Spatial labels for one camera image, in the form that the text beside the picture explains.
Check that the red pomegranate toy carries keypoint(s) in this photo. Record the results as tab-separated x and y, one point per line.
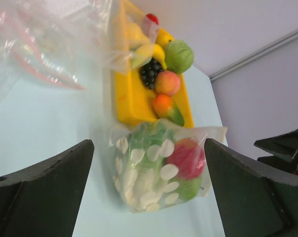
189	157

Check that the green lettuce toy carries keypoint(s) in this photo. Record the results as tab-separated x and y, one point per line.
144	144

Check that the green cabbage toy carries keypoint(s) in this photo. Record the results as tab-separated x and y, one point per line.
179	57

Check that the green lime toy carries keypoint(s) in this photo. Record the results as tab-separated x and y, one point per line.
188	189

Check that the yellow lemon toy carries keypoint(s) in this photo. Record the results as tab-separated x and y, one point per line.
135	35

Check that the right aluminium frame post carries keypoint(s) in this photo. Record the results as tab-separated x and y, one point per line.
286	39

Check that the mango toy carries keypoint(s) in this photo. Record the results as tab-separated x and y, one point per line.
166	108

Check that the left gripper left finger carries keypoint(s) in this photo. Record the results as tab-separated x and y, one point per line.
43	200

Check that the black grapes toy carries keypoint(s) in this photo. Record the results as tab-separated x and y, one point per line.
148	73

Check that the yellow banana toy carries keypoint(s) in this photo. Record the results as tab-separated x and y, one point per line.
145	53

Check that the white dotted zip bag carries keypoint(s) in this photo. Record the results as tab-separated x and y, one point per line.
152	190

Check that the red strawberry toy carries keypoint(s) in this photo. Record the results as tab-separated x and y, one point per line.
150	24

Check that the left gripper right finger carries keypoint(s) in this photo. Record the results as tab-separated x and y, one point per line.
254	199

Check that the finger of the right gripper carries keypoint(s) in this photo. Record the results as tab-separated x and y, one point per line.
282	146
280	164

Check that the orange zipper clear bag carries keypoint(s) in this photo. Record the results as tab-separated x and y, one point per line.
48	39

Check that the peach toy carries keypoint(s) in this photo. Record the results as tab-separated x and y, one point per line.
167	83

